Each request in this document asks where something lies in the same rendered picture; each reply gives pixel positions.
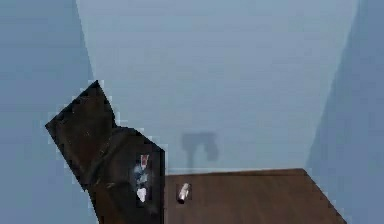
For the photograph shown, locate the small silver cylinder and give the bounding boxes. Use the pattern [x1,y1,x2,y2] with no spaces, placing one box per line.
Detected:
[176,182,192,205]

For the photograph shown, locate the white and red small items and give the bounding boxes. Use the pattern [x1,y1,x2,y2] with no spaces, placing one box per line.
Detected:
[133,153,151,204]

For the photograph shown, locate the dark wooden lidded commode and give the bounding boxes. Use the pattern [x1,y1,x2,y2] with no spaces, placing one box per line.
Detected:
[44,79,167,224]

